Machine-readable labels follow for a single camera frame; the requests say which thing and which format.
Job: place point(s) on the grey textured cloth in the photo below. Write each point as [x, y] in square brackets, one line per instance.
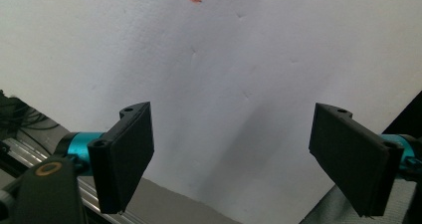
[331, 208]

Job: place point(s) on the aluminium profile rail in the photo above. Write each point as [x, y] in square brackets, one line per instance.
[27, 153]

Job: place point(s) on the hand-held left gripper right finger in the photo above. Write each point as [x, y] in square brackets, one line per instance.
[355, 164]

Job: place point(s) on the white paper sheet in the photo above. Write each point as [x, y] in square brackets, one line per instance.
[212, 78]

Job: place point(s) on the dark object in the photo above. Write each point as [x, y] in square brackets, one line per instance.
[408, 117]

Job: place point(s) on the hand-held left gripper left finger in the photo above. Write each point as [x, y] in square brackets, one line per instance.
[124, 157]

